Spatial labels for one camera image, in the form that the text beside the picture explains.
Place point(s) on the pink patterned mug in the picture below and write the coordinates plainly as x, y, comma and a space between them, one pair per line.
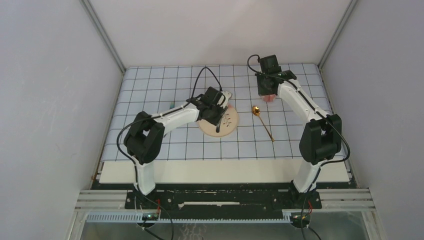
268, 98

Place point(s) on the metal spoon wooden handle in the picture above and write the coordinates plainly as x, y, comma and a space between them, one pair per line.
256, 112

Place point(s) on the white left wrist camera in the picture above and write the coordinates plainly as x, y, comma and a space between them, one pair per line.
226, 96

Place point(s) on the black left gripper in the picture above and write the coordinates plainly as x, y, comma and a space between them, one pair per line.
221, 111

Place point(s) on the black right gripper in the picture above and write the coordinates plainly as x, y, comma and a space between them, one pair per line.
261, 91

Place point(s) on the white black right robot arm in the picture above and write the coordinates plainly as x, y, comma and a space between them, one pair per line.
321, 138

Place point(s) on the cream pink branch plate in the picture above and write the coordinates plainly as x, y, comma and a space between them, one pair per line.
229, 123

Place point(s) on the metal cutlery piece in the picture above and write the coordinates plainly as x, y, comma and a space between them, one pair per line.
218, 127

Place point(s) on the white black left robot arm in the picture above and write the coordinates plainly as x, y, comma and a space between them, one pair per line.
143, 137

